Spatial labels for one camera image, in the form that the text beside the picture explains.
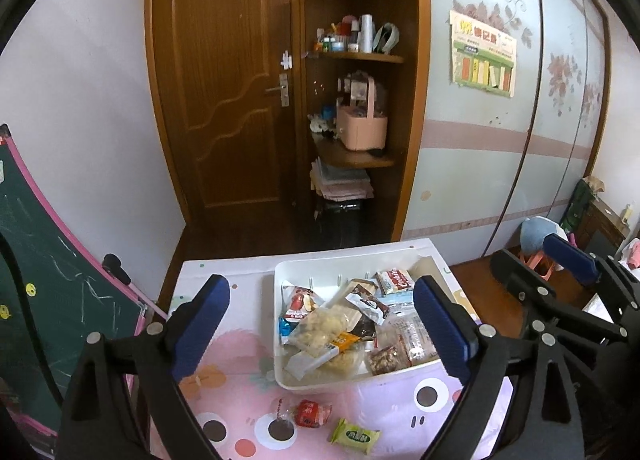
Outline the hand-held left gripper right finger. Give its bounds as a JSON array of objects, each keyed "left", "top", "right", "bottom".
[{"left": 412, "top": 275, "right": 586, "bottom": 460}]

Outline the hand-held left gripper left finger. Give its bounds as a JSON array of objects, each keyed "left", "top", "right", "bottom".
[{"left": 55, "top": 274, "right": 232, "bottom": 460}]

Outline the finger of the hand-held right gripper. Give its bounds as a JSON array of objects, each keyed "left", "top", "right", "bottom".
[
  {"left": 542, "top": 234, "right": 640, "bottom": 340},
  {"left": 490, "top": 248, "right": 628, "bottom": 342}
]

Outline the white plastic bin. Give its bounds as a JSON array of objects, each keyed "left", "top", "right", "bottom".
[{"left": 273, "top": 246, "right": 482, "bottom": 394}]

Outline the pink plastic stool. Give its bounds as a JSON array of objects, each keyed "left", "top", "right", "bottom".
[{"left": 520, "top": 250, "right": 561, "bottom": 282}]

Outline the clear cake snack packet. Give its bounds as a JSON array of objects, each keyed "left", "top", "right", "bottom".
[{"left": 377, "top": 312, "right": 442, "bottom": 367}]

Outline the pink stool with blue cushion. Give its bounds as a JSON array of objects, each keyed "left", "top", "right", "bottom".
[{"left": 519, "top": 216, "right": 571, "bottom": 271}]

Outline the dark wooden cabinet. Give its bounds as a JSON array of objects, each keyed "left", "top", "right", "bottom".
[{"left": 582, "top": 195, "right": 636, "bottom": 262}]

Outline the dark green cloth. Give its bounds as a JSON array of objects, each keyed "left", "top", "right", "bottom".
[{"left": 562, "top": 179, "right": 599, "bottom": 236}]

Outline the white pillow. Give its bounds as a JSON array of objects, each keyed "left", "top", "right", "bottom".
[{"left": 582, "top": 292, "right": 609, "bottom": 316}]

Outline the light blue snack packet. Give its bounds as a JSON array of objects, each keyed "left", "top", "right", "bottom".
[{"left": 377, "top": 290, "right": 416, "bottom": 314}]

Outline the brown nut bar packet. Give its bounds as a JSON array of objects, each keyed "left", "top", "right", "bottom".
[{"left": 367, "top": 346, "right": 412, "bottom": 376}]

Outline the pink cartoon table cover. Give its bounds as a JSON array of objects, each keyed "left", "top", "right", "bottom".
[{"left": 127, "top": 238, "right": 517, "bottom": 460}]

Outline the red white wafer packet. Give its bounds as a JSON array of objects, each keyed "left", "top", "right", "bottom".
[{"left": 375, "top": 268, "right": 416, "bottom": 297}]

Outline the white brown chocolate packet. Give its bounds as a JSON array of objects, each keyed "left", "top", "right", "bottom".
[{"left": 345, "top": 280, "right": 391, "bottom": 326}]

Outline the dark brown snack packet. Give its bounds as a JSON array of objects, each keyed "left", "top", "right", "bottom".
[{"left": 352, "top": 315, "right": 377, "bottom": 341}]

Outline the long orange label packet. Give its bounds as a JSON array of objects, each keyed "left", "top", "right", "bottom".
[{"left": 285, "top": 331, "right": 362, "bottom": 381}]

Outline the floral sliding wardrobe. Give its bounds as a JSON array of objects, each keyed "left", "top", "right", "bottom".
[{"left": 400, "top": 0, "right": 614, "bottom": 261}]

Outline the apple print snack packet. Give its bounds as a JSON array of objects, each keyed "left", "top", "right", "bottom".
[{"left": 280, "top": 281, "right": 321, "bottom": 324}]

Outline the clear bag of pale puffs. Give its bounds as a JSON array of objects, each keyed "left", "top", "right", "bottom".
[
  {"left": 287, "top": 305, "right": 364, "bottom": 359},
  {"left": 320, "top": 347, "right": 367, "bottom": 382}
]

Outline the black chalkboard knob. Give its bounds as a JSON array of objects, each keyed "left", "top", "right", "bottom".
[{"left": 102, "top": 254, "right": 134, "bottom": 286}]

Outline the clear crumpled wrapper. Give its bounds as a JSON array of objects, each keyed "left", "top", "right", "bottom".
[{"left": 270, "top": 397, "right": 299, "bottom": 424}]

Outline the green candy packet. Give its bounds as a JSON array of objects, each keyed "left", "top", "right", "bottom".
[{"left": 329, "top": 417, "right": 381, "bottom": 456}]

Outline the red candy packet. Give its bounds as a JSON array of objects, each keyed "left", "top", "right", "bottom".
[{"left": 295, "top": 400, "right": 334, "bottom": 429}]

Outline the black suitcase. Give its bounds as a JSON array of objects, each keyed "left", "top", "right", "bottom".
[{"left": 312, "top": 199, "right": 369, "bottom": 249}]

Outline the stack of folded cloths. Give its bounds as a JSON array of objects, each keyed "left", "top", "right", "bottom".
[{"left": 310, "top": 157, "right": 374, "bottom": 201}]

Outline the wooden corner shelf unit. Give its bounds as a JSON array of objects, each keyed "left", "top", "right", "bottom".
[{"left": 292, "top": 0, "right": 432, "bottom": 244}]

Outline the small plush toy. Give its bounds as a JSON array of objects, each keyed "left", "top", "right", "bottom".
[{"left": 307, "top": 112, "right": 337, "bottom": 137}]

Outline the brown wooden door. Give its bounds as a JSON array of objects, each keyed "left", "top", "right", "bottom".
[{"left": 145, "top": 0, "right": 307, "bottom": 222}]

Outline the clear plastic roll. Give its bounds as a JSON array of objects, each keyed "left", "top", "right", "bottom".
[{"left": 360, "top": 14, "right": 376, "bottom": 55}]

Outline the green chalkboard with pink frame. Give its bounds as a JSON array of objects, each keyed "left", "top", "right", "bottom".
[{"left": 0, "top": 124, "right": 169, "bottom": 456}]

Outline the black cable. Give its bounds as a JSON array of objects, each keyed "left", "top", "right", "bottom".
[{"left": 0, "top": 229, "right": 67, "bottom": 403}]

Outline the pink handled basket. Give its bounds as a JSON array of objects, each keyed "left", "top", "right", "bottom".
[{"left": 336, "top": 74, "right": 390, "bottom": 152}]

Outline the wall poster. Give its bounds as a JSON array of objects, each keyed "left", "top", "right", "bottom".
[{"left": 448, "top": 10, "right": 518, "bottom": 99}]

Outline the metal door handle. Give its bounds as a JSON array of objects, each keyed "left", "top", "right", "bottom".
[{"left": 265, "top": 72, "right": 291, "bottom": 108}]

